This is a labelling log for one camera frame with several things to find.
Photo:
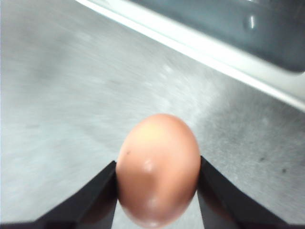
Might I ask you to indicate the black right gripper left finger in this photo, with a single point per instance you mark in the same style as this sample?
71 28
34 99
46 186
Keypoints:
78 207

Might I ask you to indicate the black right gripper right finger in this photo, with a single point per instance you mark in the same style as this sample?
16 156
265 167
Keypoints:
233 205

